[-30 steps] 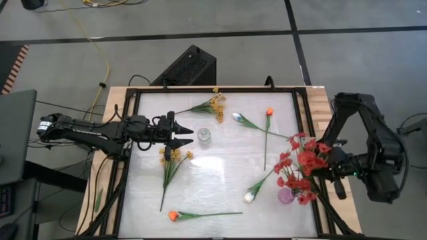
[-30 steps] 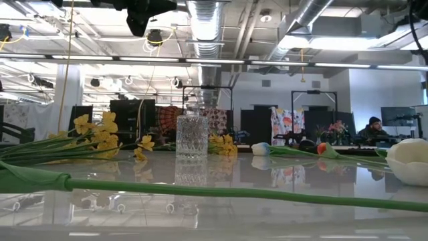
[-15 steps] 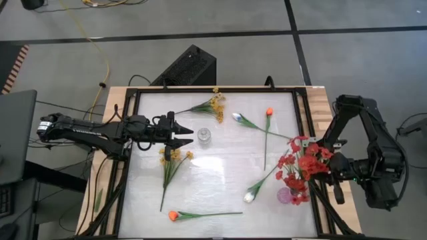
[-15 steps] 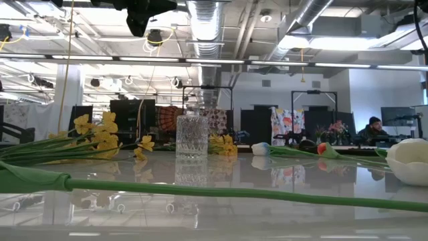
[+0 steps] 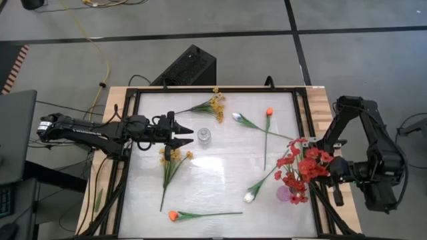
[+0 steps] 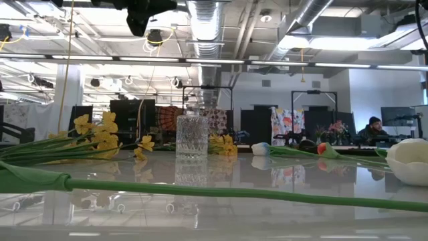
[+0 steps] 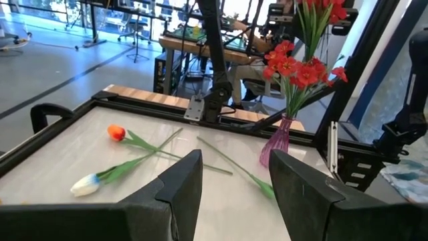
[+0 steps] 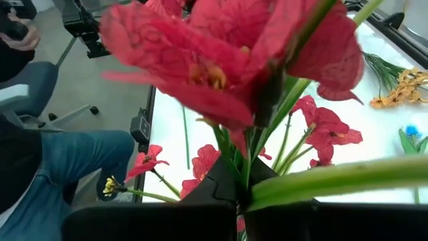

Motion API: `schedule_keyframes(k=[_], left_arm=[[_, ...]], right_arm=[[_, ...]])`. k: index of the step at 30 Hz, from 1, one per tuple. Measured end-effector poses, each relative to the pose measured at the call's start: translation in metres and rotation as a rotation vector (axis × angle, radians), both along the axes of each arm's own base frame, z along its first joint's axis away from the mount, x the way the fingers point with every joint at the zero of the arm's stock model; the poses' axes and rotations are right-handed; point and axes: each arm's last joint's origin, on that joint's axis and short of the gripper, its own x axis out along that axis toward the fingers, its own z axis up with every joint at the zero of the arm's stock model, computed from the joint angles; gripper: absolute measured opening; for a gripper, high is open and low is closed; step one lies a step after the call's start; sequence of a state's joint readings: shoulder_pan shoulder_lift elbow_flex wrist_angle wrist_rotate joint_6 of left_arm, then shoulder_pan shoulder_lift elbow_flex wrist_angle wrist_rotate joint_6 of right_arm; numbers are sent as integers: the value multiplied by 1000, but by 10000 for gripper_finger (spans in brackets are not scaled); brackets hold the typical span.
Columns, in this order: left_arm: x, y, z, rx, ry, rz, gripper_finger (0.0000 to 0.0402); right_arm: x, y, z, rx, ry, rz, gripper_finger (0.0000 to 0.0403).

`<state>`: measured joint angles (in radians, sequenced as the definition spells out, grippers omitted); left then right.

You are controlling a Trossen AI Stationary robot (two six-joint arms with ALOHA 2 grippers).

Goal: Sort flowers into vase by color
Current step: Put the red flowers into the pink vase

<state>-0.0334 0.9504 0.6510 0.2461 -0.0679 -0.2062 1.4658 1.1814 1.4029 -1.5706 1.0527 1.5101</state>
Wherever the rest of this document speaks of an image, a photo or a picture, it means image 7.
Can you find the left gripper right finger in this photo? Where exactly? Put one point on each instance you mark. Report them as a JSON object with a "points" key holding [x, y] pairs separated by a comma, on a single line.
{"points": [[307, 201]]}

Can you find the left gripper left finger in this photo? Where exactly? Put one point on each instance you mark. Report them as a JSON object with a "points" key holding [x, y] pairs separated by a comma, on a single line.
{"points": [[174, 201]]}

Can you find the red artificial flower bunch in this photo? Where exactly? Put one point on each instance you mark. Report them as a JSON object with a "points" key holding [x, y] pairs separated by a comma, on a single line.
{"points": [[287, 65], [336, 10]]}

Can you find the orange artificial tulip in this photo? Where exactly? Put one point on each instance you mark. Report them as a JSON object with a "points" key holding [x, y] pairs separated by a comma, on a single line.
{"points": [[116, 132]]}

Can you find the white blue-tipped artificial tulip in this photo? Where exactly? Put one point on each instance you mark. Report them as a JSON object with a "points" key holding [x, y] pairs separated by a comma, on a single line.
{"points": [[85, 185]]}

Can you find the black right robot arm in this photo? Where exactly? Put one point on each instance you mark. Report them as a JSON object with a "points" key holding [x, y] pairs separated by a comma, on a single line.
{"points": [[418, 83]]}

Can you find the purple ribbed glass vase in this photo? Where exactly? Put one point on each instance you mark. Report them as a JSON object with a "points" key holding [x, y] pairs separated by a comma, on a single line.
{"points": [[277, 144]]}

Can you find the blue slanted beam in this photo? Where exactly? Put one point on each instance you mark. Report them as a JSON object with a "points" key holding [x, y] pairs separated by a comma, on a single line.
{"points": [[384, 63]]}

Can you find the white flat mounting plate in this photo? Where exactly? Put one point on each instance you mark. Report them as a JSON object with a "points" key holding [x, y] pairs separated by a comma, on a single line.
{"points": [[333, 147]]}

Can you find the teal patterned cloth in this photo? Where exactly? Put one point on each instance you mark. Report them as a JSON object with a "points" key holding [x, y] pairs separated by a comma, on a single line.
{"points": [[408, 174]]}

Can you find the person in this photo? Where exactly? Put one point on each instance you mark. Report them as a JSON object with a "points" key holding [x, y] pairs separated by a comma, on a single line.
{"points": [[247, 73]]}

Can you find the black curved bar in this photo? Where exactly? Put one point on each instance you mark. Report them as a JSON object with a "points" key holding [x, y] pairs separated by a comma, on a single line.
{"points": [[50, 108]]}

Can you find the wooden desk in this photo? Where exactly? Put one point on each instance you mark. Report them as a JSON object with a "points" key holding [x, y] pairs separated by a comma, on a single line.
{"points": [[180, 45]]}

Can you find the black tripod stand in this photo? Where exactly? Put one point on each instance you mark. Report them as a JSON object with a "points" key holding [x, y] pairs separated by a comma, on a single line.
{"points": [[137, 40]]}

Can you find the office chair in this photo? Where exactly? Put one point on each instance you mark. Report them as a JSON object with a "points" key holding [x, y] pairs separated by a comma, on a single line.
{"points": [[133, 28]]}

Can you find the black slanted frame beam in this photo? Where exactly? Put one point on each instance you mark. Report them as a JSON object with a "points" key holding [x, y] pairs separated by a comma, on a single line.
{"points": [[361, 60]]}

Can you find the silver corner bracket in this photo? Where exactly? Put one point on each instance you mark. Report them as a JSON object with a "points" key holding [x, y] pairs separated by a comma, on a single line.
{"points": [[194, 108]]}

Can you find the black aluminium table frame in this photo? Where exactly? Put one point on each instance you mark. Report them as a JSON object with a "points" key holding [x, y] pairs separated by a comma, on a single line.
{"points": [[150, 108]]}

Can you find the black upright frame post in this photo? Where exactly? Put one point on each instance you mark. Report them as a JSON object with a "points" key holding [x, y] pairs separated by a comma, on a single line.
{"points": [[214, 50]]}

